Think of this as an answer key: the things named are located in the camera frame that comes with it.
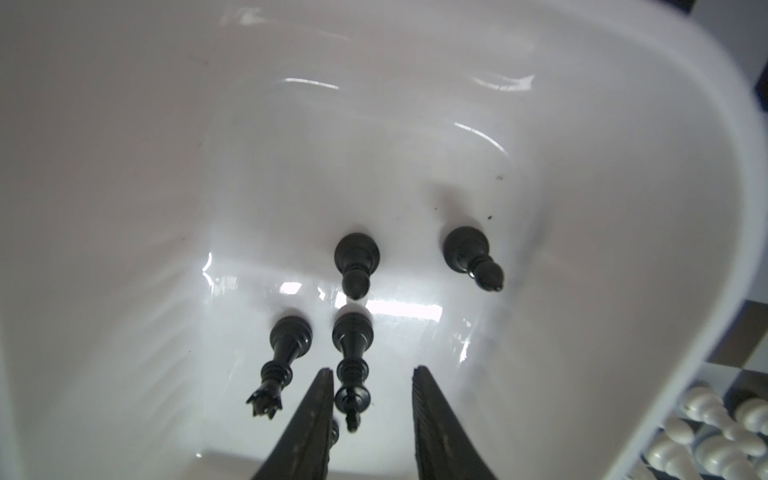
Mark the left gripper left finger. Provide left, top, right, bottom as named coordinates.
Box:
left=252, top=368, right=334, bottom=480

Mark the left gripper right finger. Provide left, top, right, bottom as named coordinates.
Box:
left=412, top=366, right=496, bottom=480

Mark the black queen chess piece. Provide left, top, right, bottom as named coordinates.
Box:
left=246, top=315, right=313, bottom=419

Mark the black king chess piece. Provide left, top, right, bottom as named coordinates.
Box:
left=332, top=312, right=374, bottom=433

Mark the black bishop chess piece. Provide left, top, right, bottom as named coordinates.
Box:
left=334, top=232, right=381, bottom=300
left=442, top=226, right=504, bottom=292

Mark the black white chess board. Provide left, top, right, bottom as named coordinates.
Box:
left=623, top=77, right=768, bottom=480

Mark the white plastic tray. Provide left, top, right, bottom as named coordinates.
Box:
left=1, top=1, right=767, bottom=479

